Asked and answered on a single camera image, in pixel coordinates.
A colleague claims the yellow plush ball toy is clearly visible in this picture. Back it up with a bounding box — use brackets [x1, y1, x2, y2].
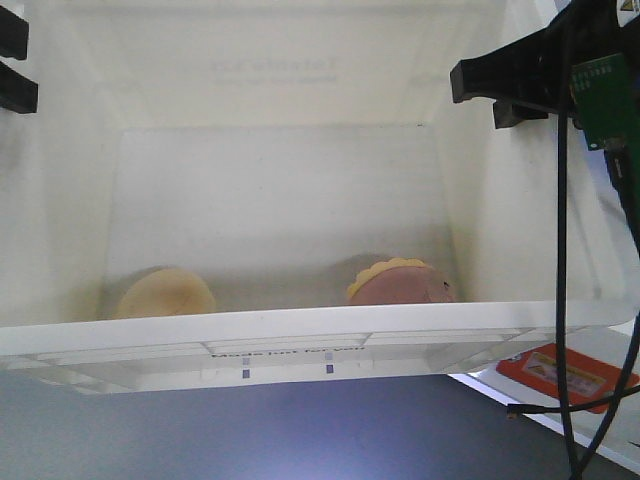
[113, 267, 217, 319]

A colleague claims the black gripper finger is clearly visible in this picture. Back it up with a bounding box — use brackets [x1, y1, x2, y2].
[0, 63, 39, 113]
[450, 28, 562, 104]
[493, 100, 549, 129]
[0, 7, 29, 60]

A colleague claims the orange warning label sign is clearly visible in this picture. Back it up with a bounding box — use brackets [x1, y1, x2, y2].
[496, 342, 640, 415]

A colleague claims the green circuit board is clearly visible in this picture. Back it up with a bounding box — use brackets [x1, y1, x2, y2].
[571, 53, 639, 151]

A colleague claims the black cable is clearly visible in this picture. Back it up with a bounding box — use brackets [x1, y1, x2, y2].
[505, 144, 640, 480]
[554, 19, 581, 480]

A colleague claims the white plastic tote box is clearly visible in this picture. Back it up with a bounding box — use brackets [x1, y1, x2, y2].
[0, 0, 640, 396]

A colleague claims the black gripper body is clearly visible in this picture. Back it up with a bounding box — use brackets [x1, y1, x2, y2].
[544, 1, 639, 109]

